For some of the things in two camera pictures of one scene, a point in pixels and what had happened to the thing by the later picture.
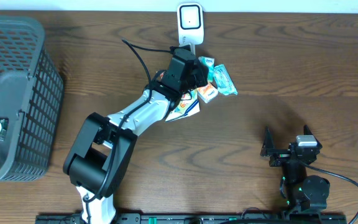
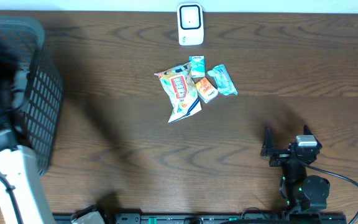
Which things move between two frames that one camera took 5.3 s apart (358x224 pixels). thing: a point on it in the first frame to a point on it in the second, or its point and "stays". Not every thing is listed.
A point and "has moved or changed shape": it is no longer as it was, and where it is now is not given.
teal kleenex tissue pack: x=209 y=62 has moved or changed shape
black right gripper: x=268 y=144 stays
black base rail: x=200 y=218 stays
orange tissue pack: x=207 y=92 stays
